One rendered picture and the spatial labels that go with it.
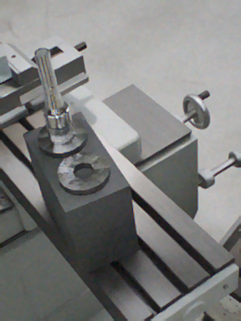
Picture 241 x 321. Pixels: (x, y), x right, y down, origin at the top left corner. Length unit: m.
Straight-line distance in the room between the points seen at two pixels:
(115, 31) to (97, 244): 2.35
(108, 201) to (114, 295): 0.19
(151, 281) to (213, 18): 2.38
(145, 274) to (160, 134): 0.61
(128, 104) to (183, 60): 1.35
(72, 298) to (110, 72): 1.54
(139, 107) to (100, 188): 0.76
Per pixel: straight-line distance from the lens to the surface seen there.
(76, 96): 1.63
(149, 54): 3.11
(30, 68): 1.40
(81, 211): 0.97
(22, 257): 1.50
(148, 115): 1.68
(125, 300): 1.07
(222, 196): 2.40
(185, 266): 1.10
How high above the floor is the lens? 1.83
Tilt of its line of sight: 48 degrees down
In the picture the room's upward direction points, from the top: 11 degrees counter-clockwise
